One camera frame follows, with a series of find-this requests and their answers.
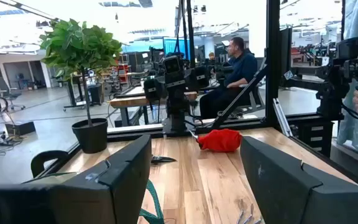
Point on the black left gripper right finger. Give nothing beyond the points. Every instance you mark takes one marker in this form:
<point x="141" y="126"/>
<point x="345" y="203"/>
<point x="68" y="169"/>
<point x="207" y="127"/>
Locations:
<point x="291" y="193"/>

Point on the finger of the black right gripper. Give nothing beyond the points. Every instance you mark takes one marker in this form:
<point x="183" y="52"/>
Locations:
<point x="152" y="88"/>
<point x="199" y="77"/>

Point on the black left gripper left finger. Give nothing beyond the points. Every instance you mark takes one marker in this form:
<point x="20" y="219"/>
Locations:
<point x="104" y="193"/>

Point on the beige green canvas gardening bag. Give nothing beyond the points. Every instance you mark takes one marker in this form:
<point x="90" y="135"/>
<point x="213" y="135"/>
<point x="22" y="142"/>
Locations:
<point x="155" y="200"/>

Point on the red cloth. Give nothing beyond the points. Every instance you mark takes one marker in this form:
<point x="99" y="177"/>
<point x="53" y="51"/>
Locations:
<point x="219" y="140"/>

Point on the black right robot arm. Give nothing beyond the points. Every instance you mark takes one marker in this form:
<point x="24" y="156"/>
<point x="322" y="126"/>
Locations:
<point x="177" y="109"/>

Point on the wooden workbench table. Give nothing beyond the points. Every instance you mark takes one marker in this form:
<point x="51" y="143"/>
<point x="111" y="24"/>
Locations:
<point x="135" y="101"/>

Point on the blue lit monitor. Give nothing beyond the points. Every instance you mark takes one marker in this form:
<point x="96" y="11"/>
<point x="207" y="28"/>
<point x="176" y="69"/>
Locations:
<point x="171" y="46"/>

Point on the green leafy plant black pot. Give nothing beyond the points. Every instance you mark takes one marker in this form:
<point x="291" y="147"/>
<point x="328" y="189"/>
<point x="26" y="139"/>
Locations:
<point x="89" y="137"/>

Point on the black office chair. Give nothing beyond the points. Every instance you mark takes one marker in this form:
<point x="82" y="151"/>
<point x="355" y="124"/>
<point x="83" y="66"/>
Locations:
<point x="253" y="102"/>

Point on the black drawer cabinet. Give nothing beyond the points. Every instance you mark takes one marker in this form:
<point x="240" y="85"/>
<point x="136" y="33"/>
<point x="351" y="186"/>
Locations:
<point x="317" y="137"/>

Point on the black floor box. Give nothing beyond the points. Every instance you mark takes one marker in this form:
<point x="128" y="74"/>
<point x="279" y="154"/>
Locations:
<point x="20" y="127"/>

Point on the grey office chair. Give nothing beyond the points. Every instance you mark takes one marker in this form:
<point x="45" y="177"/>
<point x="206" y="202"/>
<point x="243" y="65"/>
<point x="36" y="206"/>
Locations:
<point x="6" y="90"/>

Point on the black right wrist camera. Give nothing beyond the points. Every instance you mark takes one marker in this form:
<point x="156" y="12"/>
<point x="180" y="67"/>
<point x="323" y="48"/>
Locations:
<point x="172" y="65"/>

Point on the silver metal bracket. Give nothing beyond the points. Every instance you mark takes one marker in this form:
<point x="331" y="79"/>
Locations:
<point x="281" y="118"/>

